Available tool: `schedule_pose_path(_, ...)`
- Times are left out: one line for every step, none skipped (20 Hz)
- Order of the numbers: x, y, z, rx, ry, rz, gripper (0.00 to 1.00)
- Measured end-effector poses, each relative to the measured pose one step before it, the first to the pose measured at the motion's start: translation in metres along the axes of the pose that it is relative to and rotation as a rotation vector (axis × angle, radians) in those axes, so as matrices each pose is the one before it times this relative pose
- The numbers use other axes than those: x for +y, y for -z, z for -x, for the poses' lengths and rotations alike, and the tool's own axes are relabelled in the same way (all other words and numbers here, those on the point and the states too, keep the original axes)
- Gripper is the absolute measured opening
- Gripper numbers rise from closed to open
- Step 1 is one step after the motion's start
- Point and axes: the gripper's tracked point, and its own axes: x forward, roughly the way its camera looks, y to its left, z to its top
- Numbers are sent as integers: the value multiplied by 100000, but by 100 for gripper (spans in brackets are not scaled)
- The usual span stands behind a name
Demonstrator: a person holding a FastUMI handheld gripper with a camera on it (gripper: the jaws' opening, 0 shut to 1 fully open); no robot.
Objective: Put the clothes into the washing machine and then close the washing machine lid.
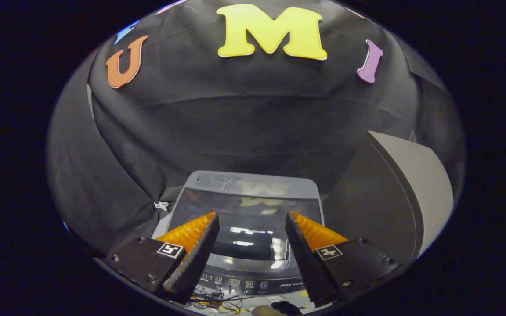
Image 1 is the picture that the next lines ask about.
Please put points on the grey washing machine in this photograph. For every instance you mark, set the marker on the grey washing machine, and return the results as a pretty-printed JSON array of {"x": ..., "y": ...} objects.
[{"x": 253, "y": 283}]

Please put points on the dark washing machine lid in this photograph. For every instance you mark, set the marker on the dark washing machine lid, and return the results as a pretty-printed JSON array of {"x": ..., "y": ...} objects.
[{"x": 253, "y": 219}]

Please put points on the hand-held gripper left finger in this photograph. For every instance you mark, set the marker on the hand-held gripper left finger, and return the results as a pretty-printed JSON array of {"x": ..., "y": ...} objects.
[{"x": 196, "y": 263}]

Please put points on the beige cabinet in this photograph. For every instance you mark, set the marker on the beige cabinet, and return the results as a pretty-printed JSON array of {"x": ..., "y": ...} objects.
[{"x": 420, "y": 188}]

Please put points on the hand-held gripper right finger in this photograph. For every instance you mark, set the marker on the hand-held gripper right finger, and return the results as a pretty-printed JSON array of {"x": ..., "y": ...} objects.
[{"x": 308, "y": 263}]

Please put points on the small black object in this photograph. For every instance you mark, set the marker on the small black object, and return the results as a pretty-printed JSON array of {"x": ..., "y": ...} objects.
[{"x": 286, "y": 307}]

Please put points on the small white clip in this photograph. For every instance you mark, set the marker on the small white clip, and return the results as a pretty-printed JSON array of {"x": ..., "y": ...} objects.
[{"x": 161, "y": 206}]

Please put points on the black backdrop cloth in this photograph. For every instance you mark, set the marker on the black backdrop cloth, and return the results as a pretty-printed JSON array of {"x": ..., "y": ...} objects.
[{"x": 235, "y": 123}]

